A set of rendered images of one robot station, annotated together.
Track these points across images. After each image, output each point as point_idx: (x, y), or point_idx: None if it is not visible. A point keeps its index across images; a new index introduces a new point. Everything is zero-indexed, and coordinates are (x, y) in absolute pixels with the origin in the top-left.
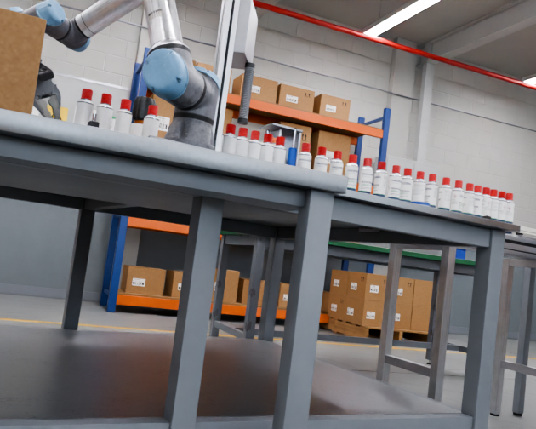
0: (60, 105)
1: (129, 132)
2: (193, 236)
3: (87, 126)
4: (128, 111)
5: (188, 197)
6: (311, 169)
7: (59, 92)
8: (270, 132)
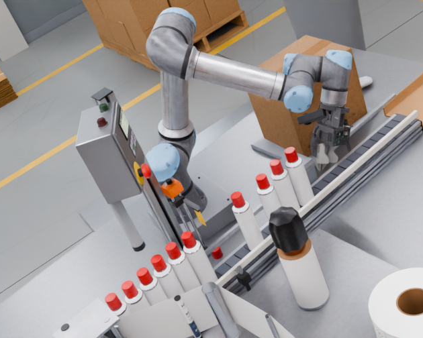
0: (311, 153)
1: (263, 207)
2: None
3: (201, 131)
4: (258, 187)
5: None
6: (99, 198)
7: (311, 141)
8: (103, 335)
